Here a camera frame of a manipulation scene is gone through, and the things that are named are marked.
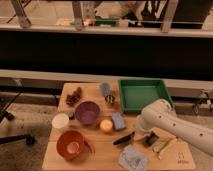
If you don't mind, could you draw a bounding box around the black dish brush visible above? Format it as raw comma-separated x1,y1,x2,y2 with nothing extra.
113,132,135,145

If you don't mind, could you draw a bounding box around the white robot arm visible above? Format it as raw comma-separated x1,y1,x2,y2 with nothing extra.
135,99,213,156

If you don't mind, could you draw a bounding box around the green plastic tray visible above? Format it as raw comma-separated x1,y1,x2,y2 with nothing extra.
118,79,174,114

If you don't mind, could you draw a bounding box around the purple bowl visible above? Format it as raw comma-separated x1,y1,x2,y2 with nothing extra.
74,101,100,125

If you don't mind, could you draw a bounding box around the blue sponge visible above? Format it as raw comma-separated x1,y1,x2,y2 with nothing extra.
111,113,126,131

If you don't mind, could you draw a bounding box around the orange fruit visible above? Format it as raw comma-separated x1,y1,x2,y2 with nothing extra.
99,119,113,133

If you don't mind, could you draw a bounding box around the white cup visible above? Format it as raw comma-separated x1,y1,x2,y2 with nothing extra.
52,113,69,130

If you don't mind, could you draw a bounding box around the orange spoon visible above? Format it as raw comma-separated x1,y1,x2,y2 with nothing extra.
84,137,95,154

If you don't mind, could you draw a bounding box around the orange bowl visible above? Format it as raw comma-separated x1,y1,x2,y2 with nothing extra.
56,130,84,160

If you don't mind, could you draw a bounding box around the small black block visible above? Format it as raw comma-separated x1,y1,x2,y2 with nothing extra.
145,132,159,146

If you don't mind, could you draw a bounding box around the cream spatula piece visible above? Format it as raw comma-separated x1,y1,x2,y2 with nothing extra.
152,142,167,153

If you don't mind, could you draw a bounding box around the yellow banana toy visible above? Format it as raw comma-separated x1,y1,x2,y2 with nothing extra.
158,138,178,160

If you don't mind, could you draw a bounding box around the black office chair base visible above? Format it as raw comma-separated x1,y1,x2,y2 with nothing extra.
0,91,37,146

